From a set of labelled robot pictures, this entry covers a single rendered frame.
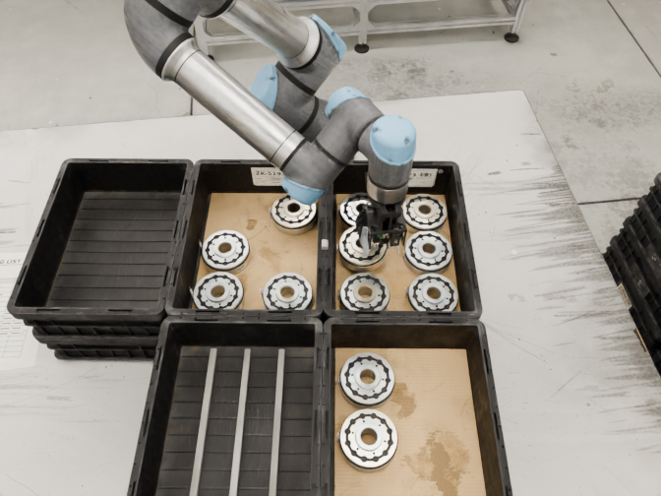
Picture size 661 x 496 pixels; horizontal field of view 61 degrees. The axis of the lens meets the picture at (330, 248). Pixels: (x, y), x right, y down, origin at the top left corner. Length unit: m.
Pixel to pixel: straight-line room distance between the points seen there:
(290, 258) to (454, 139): 0.69
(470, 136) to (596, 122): 1.38
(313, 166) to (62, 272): 0.63
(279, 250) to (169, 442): 0.46
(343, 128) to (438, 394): 0.53
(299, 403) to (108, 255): 0.55
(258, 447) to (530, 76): 2.53
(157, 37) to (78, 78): 2.22
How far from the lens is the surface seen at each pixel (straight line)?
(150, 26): 1.06
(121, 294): 1.26
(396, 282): 1.21
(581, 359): 1.38
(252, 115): 1.02
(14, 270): 1.57
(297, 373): 1.11
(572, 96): 3.12
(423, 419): 1.09
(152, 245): 1.31
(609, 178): 2.78
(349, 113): 0.98
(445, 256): 1.22
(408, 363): 1.12
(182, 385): 1.13
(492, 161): 1.66
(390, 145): 0.90
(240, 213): 1.32
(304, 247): 1.25
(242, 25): 1.18
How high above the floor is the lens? 1.86
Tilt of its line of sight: 55 degrees down
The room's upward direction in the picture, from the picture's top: straight up
